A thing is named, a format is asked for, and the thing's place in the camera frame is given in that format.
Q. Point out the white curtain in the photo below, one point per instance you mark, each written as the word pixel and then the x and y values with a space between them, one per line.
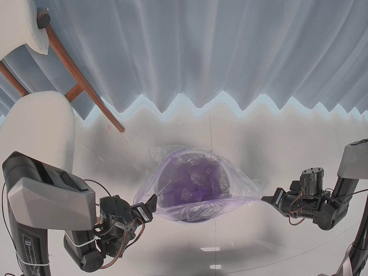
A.
pixel 201 39

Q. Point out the purple plastic bag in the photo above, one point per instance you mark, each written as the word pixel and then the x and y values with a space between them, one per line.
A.
pixel 195 182

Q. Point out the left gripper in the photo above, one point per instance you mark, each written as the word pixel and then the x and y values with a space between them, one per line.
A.
pixel 141 211

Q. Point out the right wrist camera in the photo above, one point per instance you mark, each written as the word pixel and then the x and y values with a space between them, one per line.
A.
pixel 295 187

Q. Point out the white cushioned wooden chair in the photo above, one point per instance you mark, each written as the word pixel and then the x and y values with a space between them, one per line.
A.
pixel 37 125

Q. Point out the white trash bin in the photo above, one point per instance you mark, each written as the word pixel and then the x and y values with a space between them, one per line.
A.
pixel 227 180

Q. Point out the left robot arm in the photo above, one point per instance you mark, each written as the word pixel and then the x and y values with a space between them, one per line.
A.
pixel 49 200

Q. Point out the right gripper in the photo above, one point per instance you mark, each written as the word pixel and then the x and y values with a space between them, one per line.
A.
pixel 284 203

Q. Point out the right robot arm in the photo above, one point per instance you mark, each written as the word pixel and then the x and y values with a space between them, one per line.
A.
pixel 327 214

